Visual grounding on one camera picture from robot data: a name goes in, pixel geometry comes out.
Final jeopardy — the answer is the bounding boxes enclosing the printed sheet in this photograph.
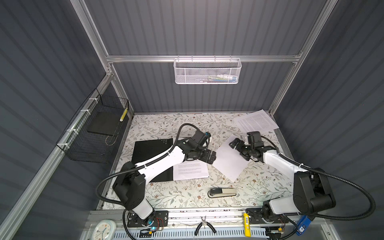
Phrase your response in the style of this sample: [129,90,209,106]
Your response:
[234,110,279,133]
[171,140,209,181]
[213,135,249,183]

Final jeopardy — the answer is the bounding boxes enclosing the white wire mesh basket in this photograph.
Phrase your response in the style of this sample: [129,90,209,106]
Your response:
[173,57,242,85]

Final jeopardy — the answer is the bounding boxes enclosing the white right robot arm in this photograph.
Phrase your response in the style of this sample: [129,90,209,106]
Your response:
[229,132,376,223]

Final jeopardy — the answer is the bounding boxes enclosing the yellow marker in basket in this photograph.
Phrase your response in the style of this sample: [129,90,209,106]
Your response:
[120,108,128,122]

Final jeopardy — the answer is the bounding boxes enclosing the black wire basket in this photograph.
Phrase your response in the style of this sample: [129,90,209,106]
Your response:
[57,90,130,164]

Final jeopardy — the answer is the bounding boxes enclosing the white wall clock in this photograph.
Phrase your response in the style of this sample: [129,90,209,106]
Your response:
[91,220,117,240]

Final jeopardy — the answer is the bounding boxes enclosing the black handled pliers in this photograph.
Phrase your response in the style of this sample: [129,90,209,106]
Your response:
[194,217,217,236]

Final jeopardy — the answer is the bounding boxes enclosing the pens in white basket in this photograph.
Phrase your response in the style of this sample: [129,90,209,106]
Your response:
[199,75,238,84]

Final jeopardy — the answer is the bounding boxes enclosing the yellow utility knife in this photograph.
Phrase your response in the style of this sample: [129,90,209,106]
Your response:
[243,213,251,238]

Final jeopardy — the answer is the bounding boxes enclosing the black pad in basket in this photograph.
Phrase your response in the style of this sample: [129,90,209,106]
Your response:
[87,112,122,136]

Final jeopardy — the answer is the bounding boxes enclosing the black file folder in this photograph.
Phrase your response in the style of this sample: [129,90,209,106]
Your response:
[130,137,211,183]

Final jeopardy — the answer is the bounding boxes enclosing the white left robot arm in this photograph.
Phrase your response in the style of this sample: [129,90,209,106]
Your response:
[95,123,216,227]

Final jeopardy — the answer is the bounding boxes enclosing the grey black stapler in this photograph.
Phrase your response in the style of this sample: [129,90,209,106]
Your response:
[208,188,237,198]

